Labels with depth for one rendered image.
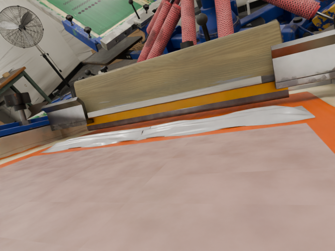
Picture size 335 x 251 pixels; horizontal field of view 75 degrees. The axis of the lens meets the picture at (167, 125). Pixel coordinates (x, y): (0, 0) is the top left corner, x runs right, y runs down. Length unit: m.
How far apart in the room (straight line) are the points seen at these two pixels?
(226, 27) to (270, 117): 0.57
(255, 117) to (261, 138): 0.06
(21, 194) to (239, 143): 0.16
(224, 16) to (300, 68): 0.51
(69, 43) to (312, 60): 5.71
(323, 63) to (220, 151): 0.19
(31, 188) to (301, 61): 0.30
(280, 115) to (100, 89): 0.30
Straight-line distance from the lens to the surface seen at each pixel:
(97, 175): 0.17
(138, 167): 0.16
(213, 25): 1.05
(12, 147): 0.46
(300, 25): 0.94
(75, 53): 5.94
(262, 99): 0.33
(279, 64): 0.31
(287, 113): 0.24
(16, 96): 0.48
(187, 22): 0.83
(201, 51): 0.33
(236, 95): 0.33
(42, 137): 0.49
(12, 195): 0.20
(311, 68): 0.31
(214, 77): 0.33
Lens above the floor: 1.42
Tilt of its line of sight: 37 degrees down
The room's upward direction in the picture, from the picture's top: 29 degrees counter-clockwise
